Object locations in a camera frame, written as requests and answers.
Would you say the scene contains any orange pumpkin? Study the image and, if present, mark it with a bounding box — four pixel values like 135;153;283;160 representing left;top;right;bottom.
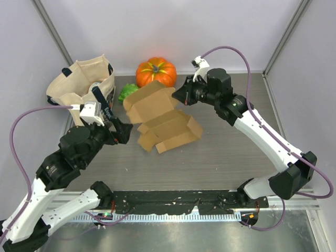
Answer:
135;57;177;88

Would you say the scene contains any purple cable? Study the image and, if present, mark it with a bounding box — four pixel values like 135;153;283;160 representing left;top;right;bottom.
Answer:
0;104;82;237
202;46;333;232

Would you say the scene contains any brown cardboard paper box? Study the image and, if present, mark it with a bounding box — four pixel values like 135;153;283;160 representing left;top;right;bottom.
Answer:
123;81;203;153

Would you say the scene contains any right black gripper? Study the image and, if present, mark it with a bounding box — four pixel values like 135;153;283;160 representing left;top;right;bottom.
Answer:
173;75;219;106

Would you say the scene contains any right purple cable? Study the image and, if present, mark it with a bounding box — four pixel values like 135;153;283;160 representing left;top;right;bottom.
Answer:
202;46;333;232

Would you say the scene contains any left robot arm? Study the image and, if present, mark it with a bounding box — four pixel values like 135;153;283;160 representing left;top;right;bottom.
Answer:
1;118;133;251

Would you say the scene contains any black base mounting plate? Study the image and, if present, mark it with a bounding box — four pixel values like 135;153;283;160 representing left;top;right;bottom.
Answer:
107;190;269;215

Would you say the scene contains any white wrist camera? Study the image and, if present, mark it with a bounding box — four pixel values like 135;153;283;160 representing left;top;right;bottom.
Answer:
191;56;209;82
79;101;104;126

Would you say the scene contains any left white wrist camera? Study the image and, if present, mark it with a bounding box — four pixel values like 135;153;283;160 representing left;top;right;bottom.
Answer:
79;101;104;126

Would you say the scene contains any green lettuce head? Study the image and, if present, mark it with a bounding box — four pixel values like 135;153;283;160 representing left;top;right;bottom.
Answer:
118;83;140;102

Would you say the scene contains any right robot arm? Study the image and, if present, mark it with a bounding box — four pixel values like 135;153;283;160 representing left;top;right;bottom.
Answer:
172;68;317;207

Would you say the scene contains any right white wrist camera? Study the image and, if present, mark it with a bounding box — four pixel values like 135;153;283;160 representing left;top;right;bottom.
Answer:
191;56;209;82

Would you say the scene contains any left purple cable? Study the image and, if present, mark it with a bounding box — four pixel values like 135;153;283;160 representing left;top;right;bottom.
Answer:
0;104;82;237

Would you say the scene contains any beige canvas tote bag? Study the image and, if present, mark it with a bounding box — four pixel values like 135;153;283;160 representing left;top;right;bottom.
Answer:
46;54;117;127

